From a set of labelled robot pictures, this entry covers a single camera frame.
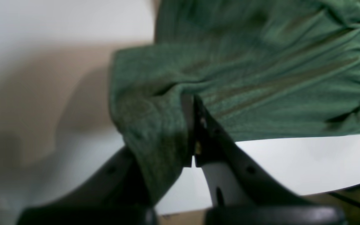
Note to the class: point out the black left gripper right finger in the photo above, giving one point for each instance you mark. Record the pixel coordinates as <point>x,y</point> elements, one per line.
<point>242,192</point>

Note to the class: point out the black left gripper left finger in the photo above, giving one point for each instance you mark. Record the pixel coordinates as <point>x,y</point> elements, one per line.
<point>126,189</point>

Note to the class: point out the dark green t-shirt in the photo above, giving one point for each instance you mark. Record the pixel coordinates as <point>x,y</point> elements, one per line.
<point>264,69</point>

